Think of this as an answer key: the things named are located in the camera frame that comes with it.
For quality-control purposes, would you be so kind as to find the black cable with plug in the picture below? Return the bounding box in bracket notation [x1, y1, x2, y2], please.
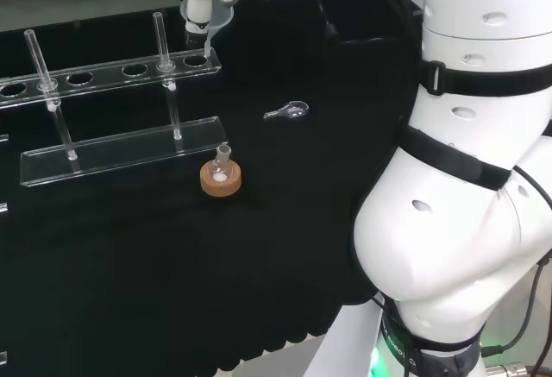
[313, 0, 340, 40]

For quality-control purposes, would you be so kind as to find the clear plastic funnel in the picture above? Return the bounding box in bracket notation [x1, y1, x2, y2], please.
[179, 0, 235, 57]

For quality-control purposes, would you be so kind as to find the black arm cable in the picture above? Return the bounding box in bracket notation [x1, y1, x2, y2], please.
[354, 0, 426, 67]

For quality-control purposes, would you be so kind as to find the cork ring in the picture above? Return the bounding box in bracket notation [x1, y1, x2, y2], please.
[199, 159, 242, 198]

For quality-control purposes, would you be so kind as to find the small glass weighing funnel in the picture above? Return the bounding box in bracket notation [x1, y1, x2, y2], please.
[263, 99, 311, 122]

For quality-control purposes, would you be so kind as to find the grey base cable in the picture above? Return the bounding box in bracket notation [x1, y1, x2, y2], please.
[481, 255, 552, 357]

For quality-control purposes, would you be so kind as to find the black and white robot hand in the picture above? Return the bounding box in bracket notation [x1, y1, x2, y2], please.
[179, 0, 267, 48]

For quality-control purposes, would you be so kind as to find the clear acrylic funnel stand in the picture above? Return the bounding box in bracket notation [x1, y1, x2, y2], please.
[0, 12, 229, 188]

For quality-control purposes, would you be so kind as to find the round-bottom glass flask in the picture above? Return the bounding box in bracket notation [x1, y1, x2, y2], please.
[210, 143, 233, 184]

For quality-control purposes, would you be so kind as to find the black bench cloth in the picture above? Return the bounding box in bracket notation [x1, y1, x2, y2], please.
[0, 0, 426, 377]

